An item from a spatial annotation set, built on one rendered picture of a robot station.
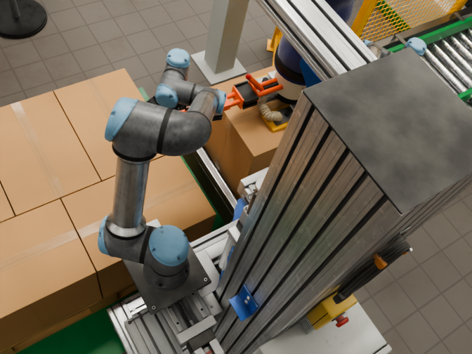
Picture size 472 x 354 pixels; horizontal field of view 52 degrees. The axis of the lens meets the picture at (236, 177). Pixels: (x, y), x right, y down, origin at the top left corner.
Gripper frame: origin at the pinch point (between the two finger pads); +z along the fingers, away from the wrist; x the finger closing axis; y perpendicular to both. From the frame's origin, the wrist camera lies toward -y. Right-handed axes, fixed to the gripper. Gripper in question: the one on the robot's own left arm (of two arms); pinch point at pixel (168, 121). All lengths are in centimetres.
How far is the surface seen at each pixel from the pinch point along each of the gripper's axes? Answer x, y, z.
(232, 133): -5.0, 29.3, 17.8
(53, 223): 4, -51, 53
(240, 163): -15.0, 29.4, 27.4
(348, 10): -9, 62, -44
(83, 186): 16, -33, 54
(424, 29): 35, 203, 50
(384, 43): 34, 167, 49
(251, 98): -3.7, 35.0, -2.1
